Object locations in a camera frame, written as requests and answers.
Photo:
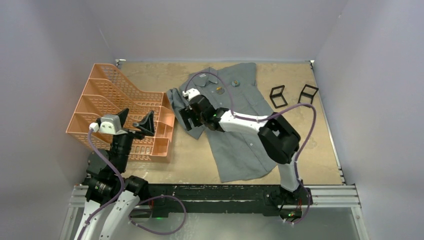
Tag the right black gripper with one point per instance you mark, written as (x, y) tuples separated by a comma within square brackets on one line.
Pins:
[(186, 114)]

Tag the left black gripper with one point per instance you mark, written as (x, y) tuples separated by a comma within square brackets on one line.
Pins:
[(146, 124)]

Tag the grey button-up shirt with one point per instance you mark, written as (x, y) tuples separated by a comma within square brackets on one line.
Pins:
[(238, 156)]

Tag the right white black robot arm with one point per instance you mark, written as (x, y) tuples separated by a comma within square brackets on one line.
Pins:
[(278, 137)]

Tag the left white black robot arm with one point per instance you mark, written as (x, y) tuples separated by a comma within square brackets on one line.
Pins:
[(110, 197)]

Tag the orange plastic file organizer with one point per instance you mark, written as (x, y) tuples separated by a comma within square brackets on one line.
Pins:
[(108, 91)]

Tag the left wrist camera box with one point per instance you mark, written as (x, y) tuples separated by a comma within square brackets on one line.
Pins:
[(110, 124)]

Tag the left black display frame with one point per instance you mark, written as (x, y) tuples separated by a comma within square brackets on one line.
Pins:
[(276, 93)]

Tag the black display frame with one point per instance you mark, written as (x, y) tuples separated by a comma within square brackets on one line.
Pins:
[(276, 93), (308, 92)]

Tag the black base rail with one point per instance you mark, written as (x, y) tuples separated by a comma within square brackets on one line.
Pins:
[(267, 200)]

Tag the right black display frame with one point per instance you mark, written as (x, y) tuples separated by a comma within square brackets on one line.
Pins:
[(308, 92)]

